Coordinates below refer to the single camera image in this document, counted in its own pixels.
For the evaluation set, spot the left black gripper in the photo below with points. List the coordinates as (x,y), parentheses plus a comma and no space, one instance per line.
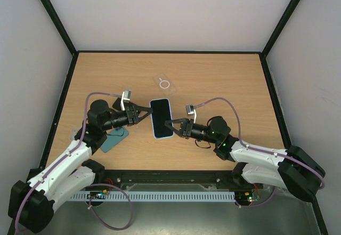
(132,114)

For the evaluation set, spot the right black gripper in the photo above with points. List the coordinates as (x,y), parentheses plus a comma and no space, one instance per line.
(186,128)

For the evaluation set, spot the blue phone dark screen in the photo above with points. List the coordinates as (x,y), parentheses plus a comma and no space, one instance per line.
(161,117)

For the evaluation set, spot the light blue phone case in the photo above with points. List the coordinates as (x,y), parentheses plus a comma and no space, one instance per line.
(161,137)

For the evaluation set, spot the white translucent phone case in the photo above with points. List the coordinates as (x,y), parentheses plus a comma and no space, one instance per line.
(73,133)

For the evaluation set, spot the black phone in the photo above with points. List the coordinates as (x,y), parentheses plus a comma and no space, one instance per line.
(117,104)

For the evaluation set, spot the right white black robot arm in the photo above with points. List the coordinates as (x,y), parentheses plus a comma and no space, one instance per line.
(291,169)

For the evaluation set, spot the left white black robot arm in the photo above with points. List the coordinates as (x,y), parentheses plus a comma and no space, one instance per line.
(34,203)

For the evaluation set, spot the clear magsafe phone case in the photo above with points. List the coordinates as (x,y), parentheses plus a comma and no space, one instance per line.
(166,86)

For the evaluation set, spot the teal phone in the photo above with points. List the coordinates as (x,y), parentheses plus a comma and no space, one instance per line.
(114,137)

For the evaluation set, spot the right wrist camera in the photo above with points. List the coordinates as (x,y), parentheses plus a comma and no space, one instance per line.
(191,111)

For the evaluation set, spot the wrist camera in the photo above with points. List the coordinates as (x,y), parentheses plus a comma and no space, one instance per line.
(191,111)
(125,99)

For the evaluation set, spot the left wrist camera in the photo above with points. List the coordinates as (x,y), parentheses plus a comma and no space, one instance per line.
(125,99)

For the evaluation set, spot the white slotted cable duct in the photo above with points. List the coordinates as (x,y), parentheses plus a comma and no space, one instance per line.
(144,196)

